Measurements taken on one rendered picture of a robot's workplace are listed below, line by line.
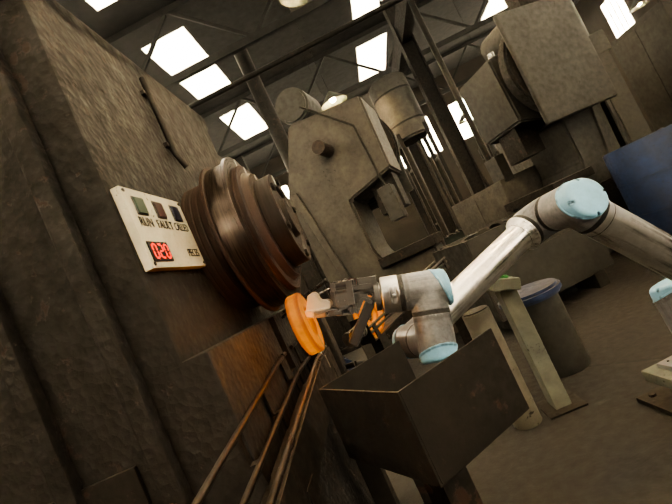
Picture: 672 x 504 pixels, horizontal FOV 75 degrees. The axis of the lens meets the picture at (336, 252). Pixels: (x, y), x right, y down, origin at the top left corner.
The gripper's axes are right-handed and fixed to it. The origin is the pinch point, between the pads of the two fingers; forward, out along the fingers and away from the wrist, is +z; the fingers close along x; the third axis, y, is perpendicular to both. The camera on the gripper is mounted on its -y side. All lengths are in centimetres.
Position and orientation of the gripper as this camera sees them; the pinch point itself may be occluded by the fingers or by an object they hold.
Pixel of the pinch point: (301, 316)
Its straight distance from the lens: 110.7
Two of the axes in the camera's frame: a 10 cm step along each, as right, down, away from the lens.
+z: -9.8, 1.6, 0.9
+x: -0.9, 0.0, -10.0
